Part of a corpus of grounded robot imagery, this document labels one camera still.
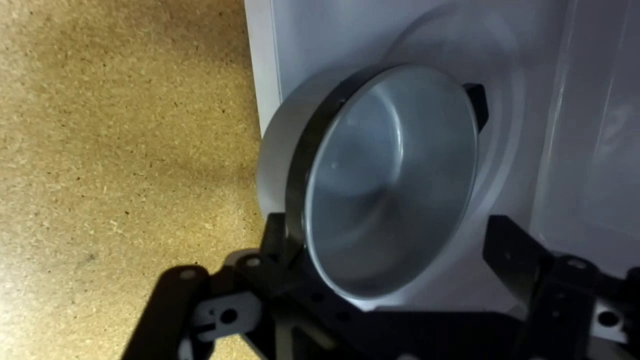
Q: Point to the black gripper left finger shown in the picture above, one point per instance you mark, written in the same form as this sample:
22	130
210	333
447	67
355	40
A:
280	306

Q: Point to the red and black microwave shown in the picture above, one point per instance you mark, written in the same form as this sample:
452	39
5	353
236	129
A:
587	133

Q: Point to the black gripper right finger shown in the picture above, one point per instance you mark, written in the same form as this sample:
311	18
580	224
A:
566	306

